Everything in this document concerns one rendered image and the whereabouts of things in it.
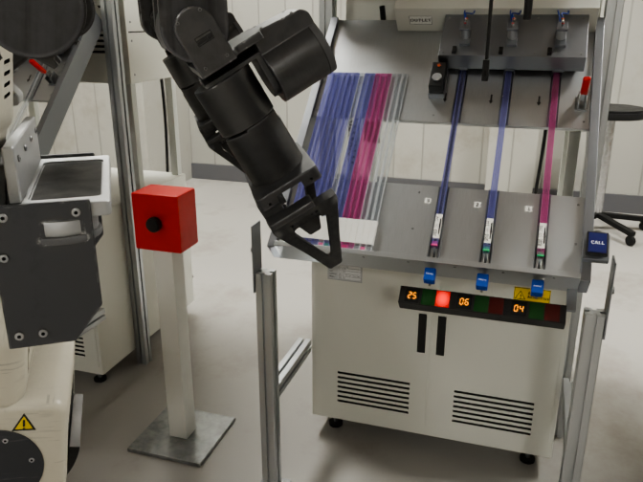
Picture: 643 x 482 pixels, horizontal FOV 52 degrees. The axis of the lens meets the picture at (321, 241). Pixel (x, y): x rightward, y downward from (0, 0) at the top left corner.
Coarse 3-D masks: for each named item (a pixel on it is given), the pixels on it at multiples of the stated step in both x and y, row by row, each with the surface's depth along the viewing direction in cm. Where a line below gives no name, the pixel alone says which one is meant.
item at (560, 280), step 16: (288, 256) 155; (304, 256) 152; (352, 256) 146; (368, 256) 144; (384, 256) 143; (400, 256) 142; (416, 256) 141; (416, 272) 146; (448, 272) 142; (464, 272) 141; (480, 272) 139; (496, 272) 137; (512, 272) 135; (528, 272) 134; (544, 272) 133; (560, 272) 133; (544, 288) 139; (560, 288) 137; (576, 288) 136
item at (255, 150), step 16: (272, 112) 61; (256, 128) 60; (272, 128) 61; (240, 144) 61; (256, 144) 61; (272, 144) 61; (288, 144) 62; (240, 160) 62; (256, 160) 61; (272, 160) 61; (288, 160) 62; (304, 160) 63; (256, 176) 62; (272, 176) 62; (288, 176) 61; (304, 176) 60; (320, 176) 61; (256, 192) 62; (272, 192) 60
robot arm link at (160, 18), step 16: (160, 0) 54; (176, 0) 54; (192, 0) 55; (208, 0) 55; (224, 0) 55; (160, 16) 54; (224, 16) 56; (160, 32) 55; (224, 32) 56; (176, 48) 55
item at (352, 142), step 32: (352, 96) 166; (384, 96) 164; (320, 128) 164; (352, 128) 162; (384, 128) 160; (320, 160) 160; (352, 160) 158; (384, 160) 156; (320, 192) 155; (352, 192) 153; (384, 192) 152; (352, 224) 149
